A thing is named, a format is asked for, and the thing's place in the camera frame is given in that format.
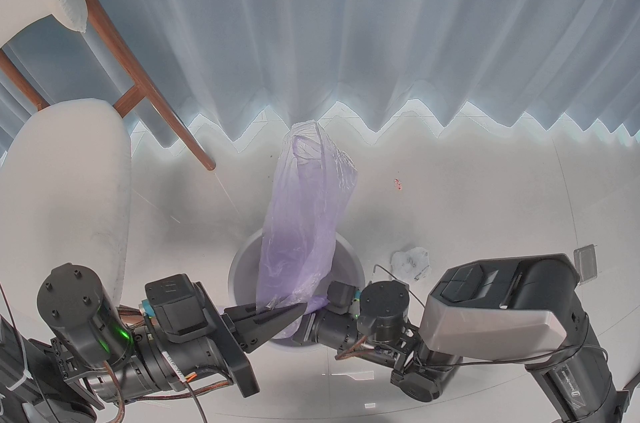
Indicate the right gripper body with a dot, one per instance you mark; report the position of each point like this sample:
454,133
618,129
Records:
332,328

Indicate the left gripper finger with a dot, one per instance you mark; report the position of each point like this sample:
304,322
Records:
240,315
260,333

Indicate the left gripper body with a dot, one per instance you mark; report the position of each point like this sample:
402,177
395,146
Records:
200,356

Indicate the white paper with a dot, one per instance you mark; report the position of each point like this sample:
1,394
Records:
410,261

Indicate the purple plastic bag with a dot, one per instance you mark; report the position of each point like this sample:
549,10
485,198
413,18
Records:
305,221

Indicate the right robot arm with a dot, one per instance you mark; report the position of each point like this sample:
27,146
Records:
500,311

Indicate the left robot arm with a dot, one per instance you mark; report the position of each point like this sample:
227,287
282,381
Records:
75,306

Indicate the white trash bin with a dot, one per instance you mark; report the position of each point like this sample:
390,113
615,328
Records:
242,271

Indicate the white cushioned wooden chair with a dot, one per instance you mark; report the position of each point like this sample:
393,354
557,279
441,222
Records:
65,186

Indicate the pale blue curtain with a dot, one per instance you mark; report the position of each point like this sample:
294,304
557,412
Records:
350,11

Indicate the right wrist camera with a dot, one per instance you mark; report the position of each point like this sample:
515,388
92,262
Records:
342,295

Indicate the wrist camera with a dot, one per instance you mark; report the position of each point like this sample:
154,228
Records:
175,306
342,295

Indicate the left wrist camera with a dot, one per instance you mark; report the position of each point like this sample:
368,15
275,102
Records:
175,306

